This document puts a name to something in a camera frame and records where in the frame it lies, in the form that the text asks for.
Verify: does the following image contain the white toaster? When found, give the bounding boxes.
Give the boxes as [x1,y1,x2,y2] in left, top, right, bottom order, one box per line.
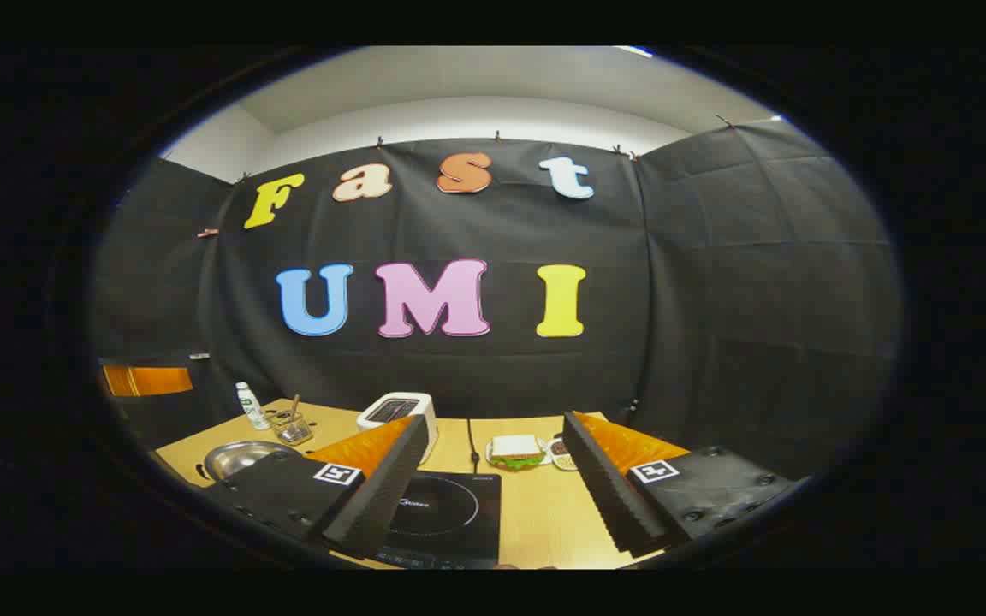
[356,392,440,464]

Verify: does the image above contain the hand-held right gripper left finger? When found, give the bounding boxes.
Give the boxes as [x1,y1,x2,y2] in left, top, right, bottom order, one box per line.
[202,415,430,561]

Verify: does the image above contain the white plate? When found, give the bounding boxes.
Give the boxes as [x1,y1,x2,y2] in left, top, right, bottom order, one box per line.
[484,438,555,472]

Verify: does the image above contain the white divided condiment dish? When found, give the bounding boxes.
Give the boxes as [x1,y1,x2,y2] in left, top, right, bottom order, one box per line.
[547,435,580,472]

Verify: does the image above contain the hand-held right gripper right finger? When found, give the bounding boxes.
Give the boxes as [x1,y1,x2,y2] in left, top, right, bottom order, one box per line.
[561,411,798,557]

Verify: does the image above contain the black backdrop cloth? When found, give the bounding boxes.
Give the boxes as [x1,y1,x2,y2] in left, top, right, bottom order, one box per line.
[91,117,902,480]

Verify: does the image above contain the white drink bottle green label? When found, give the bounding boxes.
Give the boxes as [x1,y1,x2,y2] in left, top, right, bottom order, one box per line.
[235,382,271,431]

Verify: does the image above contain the black induction cooktop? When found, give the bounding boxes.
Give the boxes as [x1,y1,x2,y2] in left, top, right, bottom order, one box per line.
[373,469,503,571]

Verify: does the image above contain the wire mesh utensil basket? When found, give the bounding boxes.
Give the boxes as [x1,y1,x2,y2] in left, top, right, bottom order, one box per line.
[269,411,315,447]

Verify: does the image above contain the steel pot with black handles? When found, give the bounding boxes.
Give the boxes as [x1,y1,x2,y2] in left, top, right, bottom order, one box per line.
[202,441,302,483]

